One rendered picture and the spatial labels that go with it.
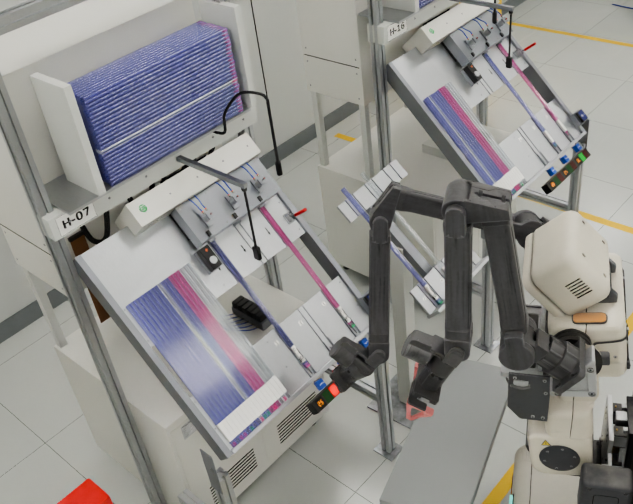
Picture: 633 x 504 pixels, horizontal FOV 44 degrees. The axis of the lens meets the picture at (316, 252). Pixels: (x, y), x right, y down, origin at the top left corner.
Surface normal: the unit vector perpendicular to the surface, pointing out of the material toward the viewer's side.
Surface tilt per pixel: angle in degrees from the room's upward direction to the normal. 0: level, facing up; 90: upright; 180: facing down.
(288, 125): 90
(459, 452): 0
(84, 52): 90
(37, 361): 0
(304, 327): 45
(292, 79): 90
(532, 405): 90
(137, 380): 0
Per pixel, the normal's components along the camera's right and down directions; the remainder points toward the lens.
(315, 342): 0.44, -0.33
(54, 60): 0.74, 0.33
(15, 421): -0.11, -0.79
